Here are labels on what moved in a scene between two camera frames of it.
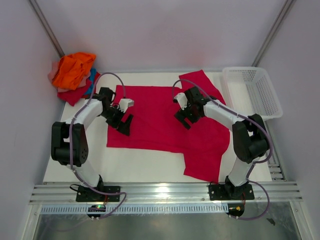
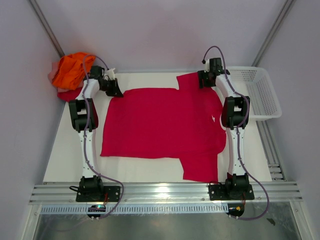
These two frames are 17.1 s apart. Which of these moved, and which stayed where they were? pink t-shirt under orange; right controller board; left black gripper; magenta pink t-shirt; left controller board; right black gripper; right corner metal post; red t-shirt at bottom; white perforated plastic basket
Moved: left black gripper; magenta pink t-shirt; right black gripper
Stayed: right controller board; right corner metal post; white perforated plastic basket; pink t-shirt under orange; red t-shirt at bottom; left controller board
